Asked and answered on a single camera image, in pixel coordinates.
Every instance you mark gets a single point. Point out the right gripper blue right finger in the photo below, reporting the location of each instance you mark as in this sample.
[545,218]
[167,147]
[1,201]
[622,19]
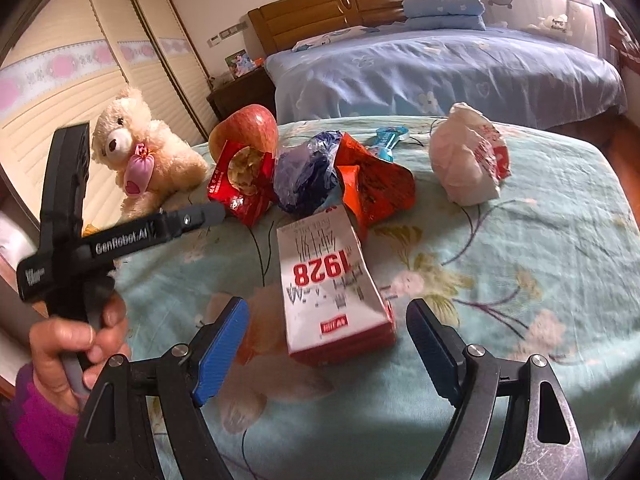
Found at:
[441,350]

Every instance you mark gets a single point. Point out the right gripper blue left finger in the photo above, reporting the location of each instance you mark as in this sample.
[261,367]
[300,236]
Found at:
[214,348]

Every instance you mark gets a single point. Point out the white red carton box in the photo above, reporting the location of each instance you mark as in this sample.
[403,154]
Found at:
[332,307]

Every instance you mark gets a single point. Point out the magenta sleeve forearm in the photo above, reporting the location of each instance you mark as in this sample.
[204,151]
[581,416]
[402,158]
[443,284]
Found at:
[35,435]

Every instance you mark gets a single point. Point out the person's left hand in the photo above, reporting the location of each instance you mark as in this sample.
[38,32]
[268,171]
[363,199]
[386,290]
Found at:
[53,337]

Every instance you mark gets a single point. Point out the left yellow foam net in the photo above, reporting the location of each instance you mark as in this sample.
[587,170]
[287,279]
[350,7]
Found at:
[89,230]

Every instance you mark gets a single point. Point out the floral teal bed sheet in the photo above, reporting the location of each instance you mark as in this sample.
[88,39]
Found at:
[551,267]

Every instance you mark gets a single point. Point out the cream teddy bear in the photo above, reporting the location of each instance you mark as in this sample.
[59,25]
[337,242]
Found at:
[150,162]

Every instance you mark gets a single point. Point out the red snack wrapper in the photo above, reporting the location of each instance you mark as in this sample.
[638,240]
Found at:
[243,182]

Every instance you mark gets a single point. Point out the blue purple plastic bag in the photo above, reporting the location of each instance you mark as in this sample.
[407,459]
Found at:
[304,176]

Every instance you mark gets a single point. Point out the orange red snack bag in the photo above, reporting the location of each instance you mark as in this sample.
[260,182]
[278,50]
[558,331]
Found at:
[373,189]

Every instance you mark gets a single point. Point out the red yellow apple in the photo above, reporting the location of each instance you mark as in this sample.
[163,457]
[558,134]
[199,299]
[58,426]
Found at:
[252,125]

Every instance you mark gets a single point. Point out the crumpled white tissue bag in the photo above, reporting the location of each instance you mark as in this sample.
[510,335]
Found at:
[469,156]

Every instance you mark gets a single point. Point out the blue jelly pouch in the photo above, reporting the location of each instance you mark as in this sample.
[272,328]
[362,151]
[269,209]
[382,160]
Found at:
[385,140]

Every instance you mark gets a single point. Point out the dark wooden nightstand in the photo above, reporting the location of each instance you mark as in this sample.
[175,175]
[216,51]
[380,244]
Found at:
[255,87]

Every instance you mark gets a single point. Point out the louvered wardrobe doors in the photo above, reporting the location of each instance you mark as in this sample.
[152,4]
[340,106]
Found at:
[74,58]

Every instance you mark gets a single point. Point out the large bed blue sheet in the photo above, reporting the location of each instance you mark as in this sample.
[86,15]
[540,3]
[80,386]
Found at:
[513,77]

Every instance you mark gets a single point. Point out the folded blue quilt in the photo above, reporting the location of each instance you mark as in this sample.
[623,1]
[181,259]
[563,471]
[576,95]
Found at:
[444,14]

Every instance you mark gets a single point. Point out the wooden headboard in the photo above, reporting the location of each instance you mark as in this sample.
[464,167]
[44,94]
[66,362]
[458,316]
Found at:
[280,24]

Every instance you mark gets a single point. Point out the grey bed guard rail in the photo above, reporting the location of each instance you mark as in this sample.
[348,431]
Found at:
[576,22]

